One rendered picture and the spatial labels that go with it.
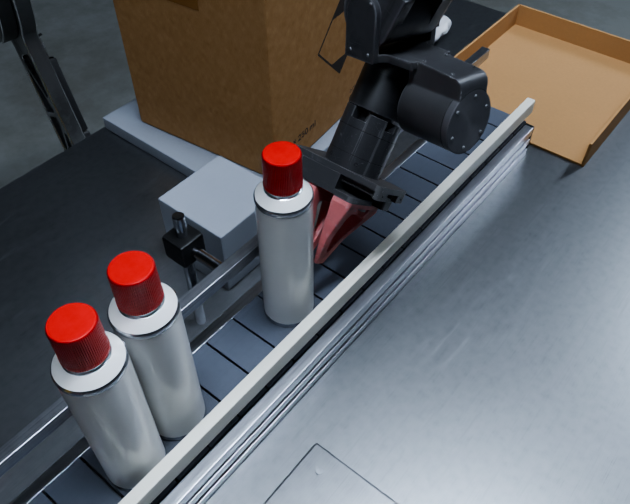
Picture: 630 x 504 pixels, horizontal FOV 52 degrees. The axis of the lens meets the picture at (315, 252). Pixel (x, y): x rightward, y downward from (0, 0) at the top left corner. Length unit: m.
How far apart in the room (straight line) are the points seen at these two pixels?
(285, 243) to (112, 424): 0.20
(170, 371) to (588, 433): 0.41
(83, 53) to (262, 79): 2.21
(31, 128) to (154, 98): 1.66
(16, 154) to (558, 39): 1.82
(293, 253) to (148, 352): 0.16
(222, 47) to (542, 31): 0.66
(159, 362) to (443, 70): 0.32
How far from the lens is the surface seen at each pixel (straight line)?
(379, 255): 0.68
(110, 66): 2.83
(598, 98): 1.13
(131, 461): 0.55
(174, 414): 0.57
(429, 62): 0.57
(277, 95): 0.79
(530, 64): 1.17
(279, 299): 0.63
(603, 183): 0.97
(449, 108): 0.55
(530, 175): 0.94
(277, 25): 0.75
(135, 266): 0.46
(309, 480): 0.58
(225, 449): 0.60
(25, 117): 2.64
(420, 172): 0.84
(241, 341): 0.66
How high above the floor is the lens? 1.42
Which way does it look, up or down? 48 degrees down
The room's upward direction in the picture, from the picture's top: straight up
